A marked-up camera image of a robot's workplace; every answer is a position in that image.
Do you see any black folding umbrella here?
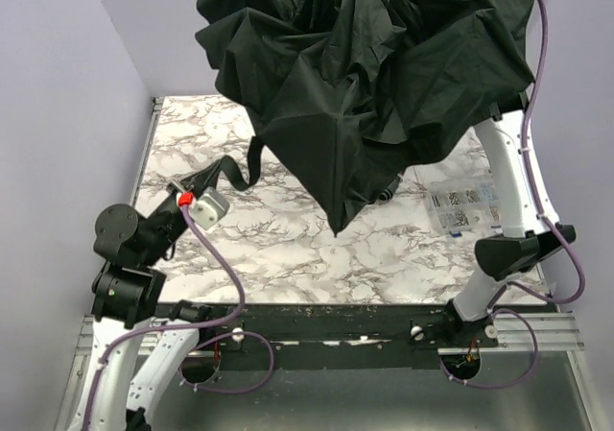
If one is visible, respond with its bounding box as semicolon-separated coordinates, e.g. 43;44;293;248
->
196;0;535;232

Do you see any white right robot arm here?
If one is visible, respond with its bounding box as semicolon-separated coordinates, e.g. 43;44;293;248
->
442;110;577;338

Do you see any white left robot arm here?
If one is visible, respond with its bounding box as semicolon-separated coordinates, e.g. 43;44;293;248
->
68;178;228;430

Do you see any clear plastic parts box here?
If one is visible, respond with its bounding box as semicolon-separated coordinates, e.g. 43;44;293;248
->
426;179;501;236

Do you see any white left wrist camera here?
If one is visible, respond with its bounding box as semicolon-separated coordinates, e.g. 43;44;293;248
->
177;187;230;230

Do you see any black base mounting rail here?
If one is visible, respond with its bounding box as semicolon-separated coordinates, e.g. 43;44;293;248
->
185;303;498;371

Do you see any black corrugated hose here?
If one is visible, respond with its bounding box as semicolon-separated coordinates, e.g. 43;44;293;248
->
378;176;402;203

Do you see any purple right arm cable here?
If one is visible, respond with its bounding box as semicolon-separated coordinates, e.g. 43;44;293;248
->
438;0;587;389

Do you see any aluminium frame rail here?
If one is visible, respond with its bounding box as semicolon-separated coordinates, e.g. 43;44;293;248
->
481;312;608;430

